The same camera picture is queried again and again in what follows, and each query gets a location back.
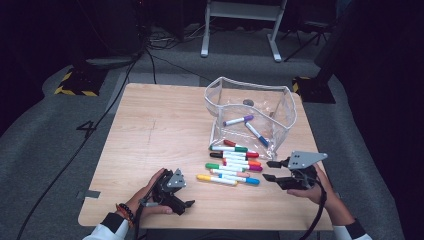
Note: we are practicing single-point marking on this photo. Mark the orange cap marker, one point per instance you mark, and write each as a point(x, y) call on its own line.
point(255, 163)

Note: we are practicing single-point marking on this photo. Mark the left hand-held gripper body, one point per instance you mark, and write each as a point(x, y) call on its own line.
point(165, 193)

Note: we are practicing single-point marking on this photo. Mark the purple cap marker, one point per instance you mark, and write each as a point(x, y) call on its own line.
point(238, 120)

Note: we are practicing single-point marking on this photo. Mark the dark green cap marker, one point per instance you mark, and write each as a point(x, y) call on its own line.
point(226, 148)

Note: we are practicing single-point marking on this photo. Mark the black tripod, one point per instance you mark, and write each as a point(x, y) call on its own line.
point(308, 36)

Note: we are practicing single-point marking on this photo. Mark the dark blue cap marker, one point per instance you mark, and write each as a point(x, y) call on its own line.
point(256, 133)

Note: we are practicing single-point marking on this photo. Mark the person's right hand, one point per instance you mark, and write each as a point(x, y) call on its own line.
point(323, 195)

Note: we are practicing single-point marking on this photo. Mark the brown red cap marker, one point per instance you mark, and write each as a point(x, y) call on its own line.
point(229, 143)

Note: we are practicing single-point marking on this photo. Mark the grey flat stand base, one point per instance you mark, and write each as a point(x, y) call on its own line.
point(110, 62)

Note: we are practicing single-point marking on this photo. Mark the dark round disc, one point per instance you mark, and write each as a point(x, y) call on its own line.
point(248, 102)

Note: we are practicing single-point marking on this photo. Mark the magenta cap marker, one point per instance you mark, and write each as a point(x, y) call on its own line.
point(255, 168)

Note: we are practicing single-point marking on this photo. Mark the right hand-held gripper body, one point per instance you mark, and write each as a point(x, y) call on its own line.
point(301, 181)

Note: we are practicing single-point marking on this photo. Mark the yellow cap marker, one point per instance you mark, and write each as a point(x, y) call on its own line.
point(208, 178)

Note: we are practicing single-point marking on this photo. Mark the clear plastic zip pouch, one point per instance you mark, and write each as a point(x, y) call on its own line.
point(283, 110)

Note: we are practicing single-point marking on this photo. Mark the black cap marker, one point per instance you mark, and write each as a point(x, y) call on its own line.
point(216, 155)

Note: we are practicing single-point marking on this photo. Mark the white metal stand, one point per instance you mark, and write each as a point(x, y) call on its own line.
point(243, 10)

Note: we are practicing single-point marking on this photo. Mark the light green cap marker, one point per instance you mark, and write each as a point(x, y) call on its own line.
point(213, 165)

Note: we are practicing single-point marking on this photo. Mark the person's left hand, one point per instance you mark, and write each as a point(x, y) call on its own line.
point(141, 205)

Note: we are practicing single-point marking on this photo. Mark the light blue cap marker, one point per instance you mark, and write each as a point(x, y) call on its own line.
point(251, 181)

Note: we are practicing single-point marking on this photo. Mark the black yellow striped floor plate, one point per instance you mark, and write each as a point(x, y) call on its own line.
point(78, 83)
point(316, 93)

